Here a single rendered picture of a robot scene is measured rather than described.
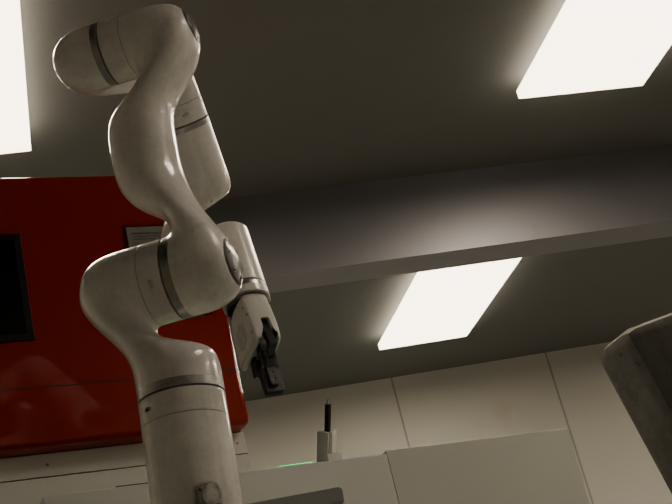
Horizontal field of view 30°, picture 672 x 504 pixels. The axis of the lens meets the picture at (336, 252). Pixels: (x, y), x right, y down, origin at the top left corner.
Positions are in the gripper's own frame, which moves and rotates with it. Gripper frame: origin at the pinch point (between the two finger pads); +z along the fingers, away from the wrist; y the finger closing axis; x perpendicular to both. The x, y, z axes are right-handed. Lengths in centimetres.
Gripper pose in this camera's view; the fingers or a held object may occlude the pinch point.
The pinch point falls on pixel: (272, 382)
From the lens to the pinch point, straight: 207.0
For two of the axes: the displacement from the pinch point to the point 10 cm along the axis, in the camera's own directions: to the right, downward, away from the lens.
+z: 3.0, 7.8, -5.5
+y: 3.0, -6.2, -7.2
